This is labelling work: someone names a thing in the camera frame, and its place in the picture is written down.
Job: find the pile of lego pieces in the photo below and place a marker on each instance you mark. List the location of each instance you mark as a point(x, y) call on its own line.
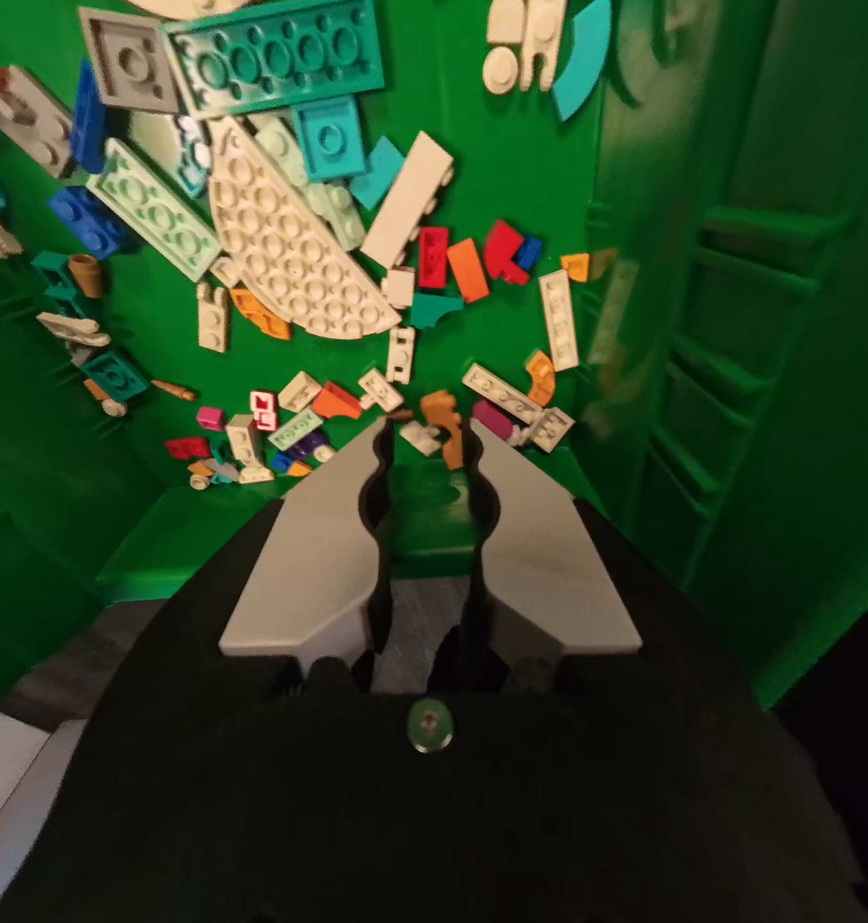
point(297, 252)

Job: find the green plastic bin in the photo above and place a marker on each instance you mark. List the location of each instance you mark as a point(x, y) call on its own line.
point(765, 360)

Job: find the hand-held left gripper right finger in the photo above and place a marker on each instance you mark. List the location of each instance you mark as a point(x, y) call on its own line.
point(549, 577)

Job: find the amber curved lego piece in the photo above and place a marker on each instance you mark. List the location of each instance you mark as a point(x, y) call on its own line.
point(448, 432)

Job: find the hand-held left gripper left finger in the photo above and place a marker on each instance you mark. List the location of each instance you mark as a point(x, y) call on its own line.
point(304, 570)

